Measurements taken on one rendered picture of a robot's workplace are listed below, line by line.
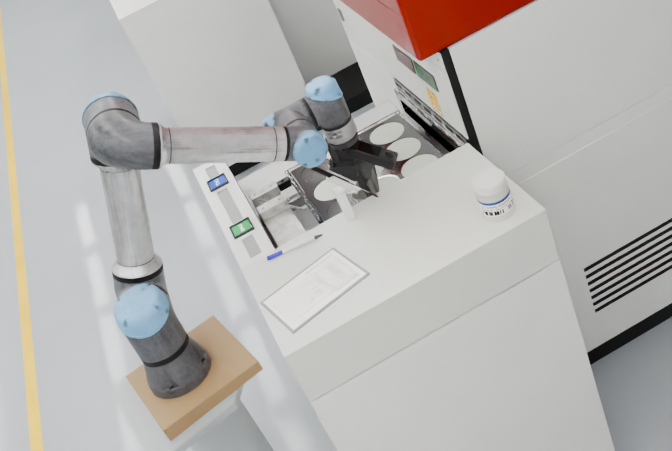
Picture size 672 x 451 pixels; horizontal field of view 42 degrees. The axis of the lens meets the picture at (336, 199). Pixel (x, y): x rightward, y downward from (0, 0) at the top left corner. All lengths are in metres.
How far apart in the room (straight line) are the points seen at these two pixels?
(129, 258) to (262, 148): 0.42
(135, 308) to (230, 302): 1.68
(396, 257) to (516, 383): 0.46
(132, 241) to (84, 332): 1.98
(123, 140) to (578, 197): 1.22
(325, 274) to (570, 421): 0.77
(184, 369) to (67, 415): 1.66
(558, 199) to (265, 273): 0.82
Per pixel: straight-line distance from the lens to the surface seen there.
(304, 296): 1.89
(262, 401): 3.15
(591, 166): 2.37
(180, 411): 1.99
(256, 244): 2.13
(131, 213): 1.96
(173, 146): 1.78
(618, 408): 2.72
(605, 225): 2.51
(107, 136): 1.78
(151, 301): 1.94
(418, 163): 2.25
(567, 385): 2.23
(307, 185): 2.34
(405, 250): 1.89
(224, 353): 2.07
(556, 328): 2.09
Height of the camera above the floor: 2.16
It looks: 34 degrees down
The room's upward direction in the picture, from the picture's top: 25 degrees counter-clockwise
